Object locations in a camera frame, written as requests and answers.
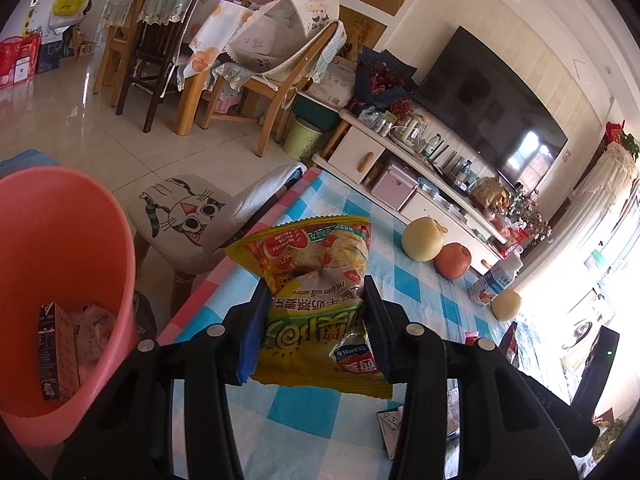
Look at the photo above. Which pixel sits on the pink box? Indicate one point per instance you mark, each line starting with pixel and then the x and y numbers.
pixel 395 187

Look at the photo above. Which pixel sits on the white yogurt bottle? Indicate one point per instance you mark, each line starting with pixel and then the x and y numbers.
pixel 492 282

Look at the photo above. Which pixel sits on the light wooden chair cloth cover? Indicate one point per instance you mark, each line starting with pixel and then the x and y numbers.
pixel 295 75

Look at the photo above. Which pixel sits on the white electric kettle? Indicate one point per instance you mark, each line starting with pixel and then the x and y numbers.
pixel 410 132

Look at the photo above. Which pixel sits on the yellow pear left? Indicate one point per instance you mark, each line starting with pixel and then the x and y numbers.
pixel 422 240

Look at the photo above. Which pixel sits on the wooden chair lace cover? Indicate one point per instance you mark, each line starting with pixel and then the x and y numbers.
pixel 115 50

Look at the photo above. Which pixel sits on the yellow plastic bag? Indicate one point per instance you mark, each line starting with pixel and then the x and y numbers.
pixel 70 4

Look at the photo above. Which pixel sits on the blue checked tablecloth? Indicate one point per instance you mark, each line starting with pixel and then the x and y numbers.
pixel 300 410

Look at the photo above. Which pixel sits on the light green bin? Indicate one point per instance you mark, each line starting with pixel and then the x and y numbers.
pixel 302 140

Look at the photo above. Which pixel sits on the dark wooden chair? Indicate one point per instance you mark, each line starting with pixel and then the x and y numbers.
pixel 160 55

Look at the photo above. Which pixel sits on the red apple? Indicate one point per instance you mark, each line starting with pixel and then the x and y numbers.
pixel 452 262

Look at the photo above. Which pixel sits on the pink plastic bin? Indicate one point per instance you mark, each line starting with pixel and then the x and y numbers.
pixel 50 240

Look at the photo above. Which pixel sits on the red gift bag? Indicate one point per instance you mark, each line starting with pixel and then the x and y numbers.
pixel 517 240

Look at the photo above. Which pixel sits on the artificial flower arrangement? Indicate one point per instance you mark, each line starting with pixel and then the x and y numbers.
pixel 525 210

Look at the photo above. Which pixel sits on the teal storage box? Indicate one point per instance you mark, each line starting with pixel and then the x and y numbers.
pixel 320 112

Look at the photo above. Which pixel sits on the yellow pear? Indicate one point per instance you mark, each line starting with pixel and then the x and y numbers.
pixel 422 240
pixel 506 305

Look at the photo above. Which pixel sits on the red shopping bag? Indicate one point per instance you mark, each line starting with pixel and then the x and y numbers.
pixel 17 57

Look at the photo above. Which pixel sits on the small blue white carton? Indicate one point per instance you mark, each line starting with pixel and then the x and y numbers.
pixel 387 425

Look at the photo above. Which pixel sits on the dark blue flower bouquet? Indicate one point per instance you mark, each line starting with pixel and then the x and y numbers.
pixel 385 75

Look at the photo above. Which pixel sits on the clear water bottle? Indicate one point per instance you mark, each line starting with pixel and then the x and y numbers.
pixel 435 145

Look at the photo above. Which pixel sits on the cat print stool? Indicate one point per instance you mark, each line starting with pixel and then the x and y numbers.
pixel 190 210

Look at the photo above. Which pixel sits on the white blue cloth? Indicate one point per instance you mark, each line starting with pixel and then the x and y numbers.
pixel 270 195

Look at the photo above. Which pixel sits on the dining table orange print cloth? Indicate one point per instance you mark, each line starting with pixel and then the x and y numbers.
pixel 205 50

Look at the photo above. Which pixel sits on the black television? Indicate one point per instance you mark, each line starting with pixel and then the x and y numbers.
pixel 490 105

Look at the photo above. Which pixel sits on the gold ornament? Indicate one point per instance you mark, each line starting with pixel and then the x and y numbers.
pixel 487 192

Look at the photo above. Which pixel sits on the yellow snack packet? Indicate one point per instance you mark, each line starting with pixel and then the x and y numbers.
pixel 310 320

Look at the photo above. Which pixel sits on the grey milk carton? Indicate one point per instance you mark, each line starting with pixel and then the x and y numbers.
pixel 55 355

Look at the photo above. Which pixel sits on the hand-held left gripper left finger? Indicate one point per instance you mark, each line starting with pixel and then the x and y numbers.
pixel 252 340

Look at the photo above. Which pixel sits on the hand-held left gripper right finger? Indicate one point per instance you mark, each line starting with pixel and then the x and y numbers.
pixel 380 340

